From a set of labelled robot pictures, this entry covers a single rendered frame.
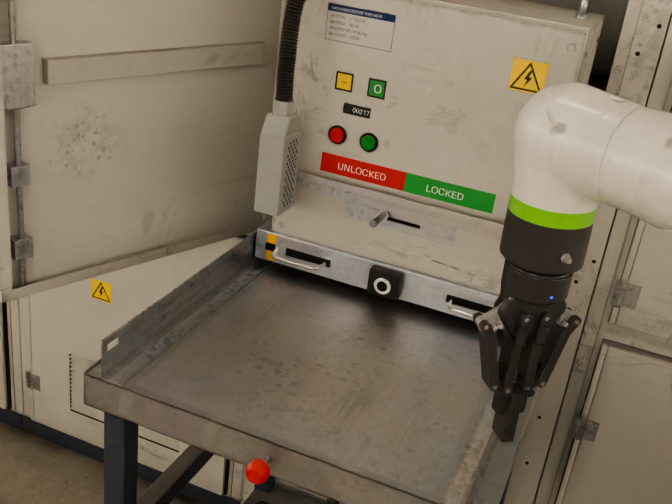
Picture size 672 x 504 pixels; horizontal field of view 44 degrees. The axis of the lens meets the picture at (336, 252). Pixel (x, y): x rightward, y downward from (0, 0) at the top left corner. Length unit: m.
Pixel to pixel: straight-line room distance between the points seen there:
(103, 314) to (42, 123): 0.82
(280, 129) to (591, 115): 0.69
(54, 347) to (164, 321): 0.97
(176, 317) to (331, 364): 0.27
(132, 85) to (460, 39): 0.57
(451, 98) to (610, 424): 0.75
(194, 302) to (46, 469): 1.10
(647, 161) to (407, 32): 0.69
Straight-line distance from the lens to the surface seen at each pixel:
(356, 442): 1.20
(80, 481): 2.42
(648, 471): 1.84
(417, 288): 1.52
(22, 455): 2.52
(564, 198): 0.88
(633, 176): 0.81
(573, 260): 0.92
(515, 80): 1.38
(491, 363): 0.98
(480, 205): 1.45
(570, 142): 0.84
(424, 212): 1.43
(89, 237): 1.58
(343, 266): 1.56
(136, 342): 1.34
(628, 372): 1.73
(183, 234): 1.71
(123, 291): 2.11
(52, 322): 2.30
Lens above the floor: 1.57
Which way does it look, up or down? 25 degrees down
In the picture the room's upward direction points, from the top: 8 degrees clockwise
